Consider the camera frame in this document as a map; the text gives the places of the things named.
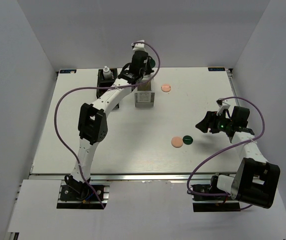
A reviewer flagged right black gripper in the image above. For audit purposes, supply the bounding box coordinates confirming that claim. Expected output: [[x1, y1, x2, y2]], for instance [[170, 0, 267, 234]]
[[195, 110, 234, 134]]

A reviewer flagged dark green round compact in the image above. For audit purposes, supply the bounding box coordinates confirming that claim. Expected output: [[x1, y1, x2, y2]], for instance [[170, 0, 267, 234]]
[[182, 135, 194, 145], [148, 57, 156, 69]]

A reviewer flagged white dropper bottle blue base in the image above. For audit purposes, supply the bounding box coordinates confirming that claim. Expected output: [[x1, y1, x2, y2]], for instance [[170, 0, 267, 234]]
[[102, 66, 112, 80]]

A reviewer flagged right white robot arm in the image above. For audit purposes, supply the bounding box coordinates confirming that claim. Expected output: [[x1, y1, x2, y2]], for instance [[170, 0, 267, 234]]
[[192, 106, 281, 209]]

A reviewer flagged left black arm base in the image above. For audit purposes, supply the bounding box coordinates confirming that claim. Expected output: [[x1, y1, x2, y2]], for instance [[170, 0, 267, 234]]
[[56, 175, 108, 210]]

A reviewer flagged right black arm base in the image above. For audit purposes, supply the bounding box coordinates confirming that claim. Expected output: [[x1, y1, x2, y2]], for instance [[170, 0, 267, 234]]
[[187, 175, 241, 213]]

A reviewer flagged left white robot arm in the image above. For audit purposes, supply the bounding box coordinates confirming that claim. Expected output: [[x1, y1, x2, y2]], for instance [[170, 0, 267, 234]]
[[64, 50, 150, 200]]

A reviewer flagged pink round powder puff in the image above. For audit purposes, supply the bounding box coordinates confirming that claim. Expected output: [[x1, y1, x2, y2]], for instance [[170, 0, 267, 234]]
[[161, 84, 172, 93], [171, 136, 184, 148]]

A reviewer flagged white slotted organizer box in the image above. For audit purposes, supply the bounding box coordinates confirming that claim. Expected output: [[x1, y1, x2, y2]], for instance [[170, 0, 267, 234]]
[[134, 74, 155, 109]]

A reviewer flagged black slotted organizer box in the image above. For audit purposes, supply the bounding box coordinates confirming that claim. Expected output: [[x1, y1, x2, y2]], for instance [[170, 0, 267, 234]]
[[96, 68, 120, 110]]

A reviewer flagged blue label sticker right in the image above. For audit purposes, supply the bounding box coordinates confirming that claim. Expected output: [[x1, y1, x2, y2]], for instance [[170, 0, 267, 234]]
[[207, 67, 226, 72]]

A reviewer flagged blue label sticker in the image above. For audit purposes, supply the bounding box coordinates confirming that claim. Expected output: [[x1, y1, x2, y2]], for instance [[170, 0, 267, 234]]
[[59, 69, 77, 74], [207, 67, 226, 72]]

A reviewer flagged blue label sticker left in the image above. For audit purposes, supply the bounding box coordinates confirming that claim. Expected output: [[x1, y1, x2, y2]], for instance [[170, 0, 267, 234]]
[[59, 69, 77, 74]]

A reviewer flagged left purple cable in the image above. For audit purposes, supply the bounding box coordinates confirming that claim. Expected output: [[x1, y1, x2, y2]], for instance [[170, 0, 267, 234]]
[[55, 41, 162, 210]]

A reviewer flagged purple cable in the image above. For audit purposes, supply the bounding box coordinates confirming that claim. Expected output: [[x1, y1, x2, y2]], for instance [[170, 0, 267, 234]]
[[185, 96, 266, 210], [55, 41, 162, 210]]

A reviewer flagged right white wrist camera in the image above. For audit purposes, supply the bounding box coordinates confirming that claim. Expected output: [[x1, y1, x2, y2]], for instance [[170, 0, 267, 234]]
[[216, 98, 231, 116]]

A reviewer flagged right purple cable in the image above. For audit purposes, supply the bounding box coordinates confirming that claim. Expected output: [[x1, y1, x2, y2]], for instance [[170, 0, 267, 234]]
[[185, 96, 266, 210]]

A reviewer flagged aluminium table rail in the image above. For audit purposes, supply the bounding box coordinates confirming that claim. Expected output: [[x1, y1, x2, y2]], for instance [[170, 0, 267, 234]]
[[30, 171, 241, 183]]

